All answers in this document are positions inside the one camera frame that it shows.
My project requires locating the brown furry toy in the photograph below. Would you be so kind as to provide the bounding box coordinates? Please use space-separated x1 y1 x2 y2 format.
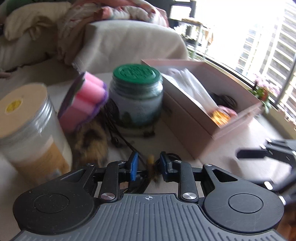
67 114 108 169

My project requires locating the potted flower plant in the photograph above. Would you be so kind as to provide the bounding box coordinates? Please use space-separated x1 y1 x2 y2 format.
249 79 274 114

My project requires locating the pink cardboard box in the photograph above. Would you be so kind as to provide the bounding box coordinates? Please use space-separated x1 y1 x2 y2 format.
142 59 262 159

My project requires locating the green lid glass jar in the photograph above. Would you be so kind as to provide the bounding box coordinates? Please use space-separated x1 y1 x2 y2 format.
106 64 164 128

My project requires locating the white plastic bag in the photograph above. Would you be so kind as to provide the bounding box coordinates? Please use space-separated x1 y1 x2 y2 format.
163 68 218 114

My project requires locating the tall jar with tan lid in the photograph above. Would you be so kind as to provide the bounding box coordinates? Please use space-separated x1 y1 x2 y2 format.
1 83 72 185

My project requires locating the floral pink blanket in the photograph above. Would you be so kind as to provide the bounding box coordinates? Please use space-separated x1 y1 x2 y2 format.
57 1 169 65

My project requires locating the cream blanket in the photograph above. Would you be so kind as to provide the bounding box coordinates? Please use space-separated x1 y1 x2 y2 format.
4 1 71 41

